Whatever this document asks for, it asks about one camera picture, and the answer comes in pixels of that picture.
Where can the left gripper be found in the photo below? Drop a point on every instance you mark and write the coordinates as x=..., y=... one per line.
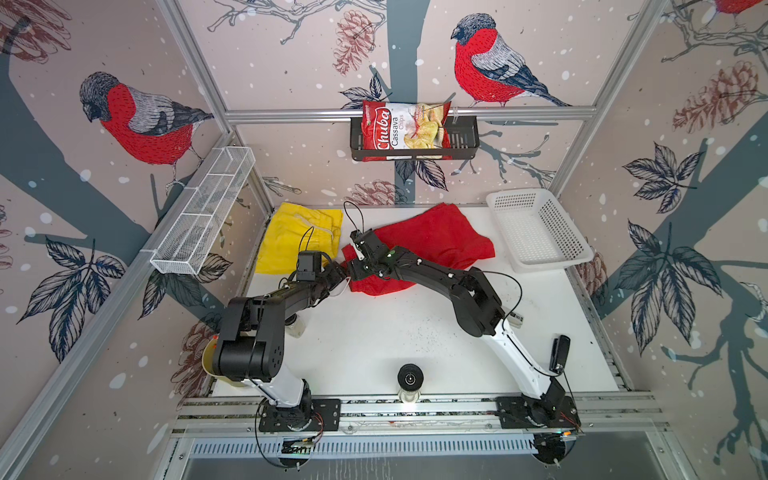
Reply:
x=336, y=274

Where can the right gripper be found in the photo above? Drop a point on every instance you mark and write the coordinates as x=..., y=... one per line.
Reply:
x=355, y=271

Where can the yellow shorts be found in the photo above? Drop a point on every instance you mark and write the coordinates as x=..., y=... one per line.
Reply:
x=294, y=228

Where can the red shorts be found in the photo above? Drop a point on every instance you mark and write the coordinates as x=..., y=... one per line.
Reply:
x=442, y=235

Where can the white plastic basket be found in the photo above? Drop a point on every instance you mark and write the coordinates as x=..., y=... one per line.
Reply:
x=537, y=232

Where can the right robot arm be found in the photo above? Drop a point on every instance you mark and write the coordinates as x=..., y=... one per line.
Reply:
x=478, y=311

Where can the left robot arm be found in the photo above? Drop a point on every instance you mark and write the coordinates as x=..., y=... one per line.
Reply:
x=250, y=346

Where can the small black-lid jar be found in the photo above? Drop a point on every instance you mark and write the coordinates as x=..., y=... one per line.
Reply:
x=295, y=326

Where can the red chips bag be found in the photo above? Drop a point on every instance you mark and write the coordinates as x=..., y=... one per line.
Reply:
x=404, y=126

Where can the yellow marker cup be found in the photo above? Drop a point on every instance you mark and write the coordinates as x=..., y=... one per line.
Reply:
x=207, y=357

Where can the grey stapler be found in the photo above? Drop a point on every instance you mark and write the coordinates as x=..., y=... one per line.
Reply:
x=514, y=319

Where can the small black device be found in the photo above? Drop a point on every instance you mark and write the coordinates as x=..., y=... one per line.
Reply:
x=559, y=354

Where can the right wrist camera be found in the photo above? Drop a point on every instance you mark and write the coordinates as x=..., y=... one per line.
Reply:
x=360, y=238

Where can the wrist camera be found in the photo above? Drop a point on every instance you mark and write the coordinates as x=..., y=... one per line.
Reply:
x=309, y=266
x=360, y=238

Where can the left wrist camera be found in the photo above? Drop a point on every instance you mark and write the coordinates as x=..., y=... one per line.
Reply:
x=309, y=266

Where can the black round camera knob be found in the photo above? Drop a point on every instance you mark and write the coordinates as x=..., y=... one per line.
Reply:
x=410, y=380

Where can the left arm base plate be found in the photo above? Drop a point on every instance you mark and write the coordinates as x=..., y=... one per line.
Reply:
x=320, y=415

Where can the white wire mesh shelf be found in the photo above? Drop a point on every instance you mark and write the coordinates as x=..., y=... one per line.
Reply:
x=194, y=231

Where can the black wall basket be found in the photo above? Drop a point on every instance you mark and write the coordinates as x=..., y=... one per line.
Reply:
x=461, y=133

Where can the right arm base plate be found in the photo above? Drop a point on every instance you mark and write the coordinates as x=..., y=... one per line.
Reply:
x=519, y=412

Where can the aluminium front rail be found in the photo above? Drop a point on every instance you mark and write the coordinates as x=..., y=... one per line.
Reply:
x=613, y=411

